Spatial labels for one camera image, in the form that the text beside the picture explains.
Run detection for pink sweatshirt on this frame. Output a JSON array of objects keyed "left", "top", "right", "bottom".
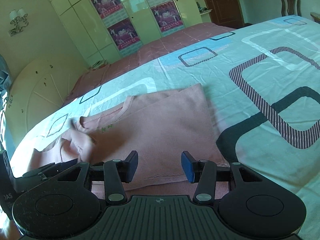
[{"left": 28, "top": 84, "right": 228, "bottom": 195}]

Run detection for cream round headboard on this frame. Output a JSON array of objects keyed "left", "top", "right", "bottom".
[{"left": 5, "top": 54, "right": 88, "bottom": 147}]

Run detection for patterned light blue bedsheet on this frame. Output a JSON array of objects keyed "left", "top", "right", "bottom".
[{"left": 10, "top": 16, "right": 319, "bottom": 239}]

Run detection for blue-grey curtain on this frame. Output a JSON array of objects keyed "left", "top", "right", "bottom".
[{"left": 0, "top": 55, "right": 12, "bottom": 138}]

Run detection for stack of books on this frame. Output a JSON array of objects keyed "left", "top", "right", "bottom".
[{"left": 91, "top": 60, "right": 108, "bottom": 69}]

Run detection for lower left pink poster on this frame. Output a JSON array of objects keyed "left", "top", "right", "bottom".
[{"left": 107, "top": 18, "right": 140, "bottom": 50}]

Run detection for cream wardrobe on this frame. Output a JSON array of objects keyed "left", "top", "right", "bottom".
[{"left": 49, "top": 0, "right": 203, "bottom": 65}]

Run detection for lower right pink poster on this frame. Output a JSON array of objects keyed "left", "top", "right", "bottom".
[{"left": 151, "top": 1, "right": 184, "bottom": 36}]

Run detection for upper left pink poster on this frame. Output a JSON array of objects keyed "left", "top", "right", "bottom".
[{"left": 91, "top": 0, "right": 123, "bottom": 20}]

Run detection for dark wooden door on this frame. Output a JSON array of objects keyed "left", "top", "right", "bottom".
[{"left": 205, "top": 0, "right": 244, "bottom": 29}]

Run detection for dark wooden chair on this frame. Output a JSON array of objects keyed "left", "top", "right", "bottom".
[{"left": 281, "top": 0, "right": 302, "bottom": 16}]

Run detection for corner wall shelves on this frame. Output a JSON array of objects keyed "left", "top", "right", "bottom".
[{"left": 195, "top": 0, "right": 212, "bottom": 23}]

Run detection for wall sconce lamp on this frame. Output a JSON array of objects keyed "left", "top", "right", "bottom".
[{"left": 9, "top": 8, "right": 29, "bottom": 36}]

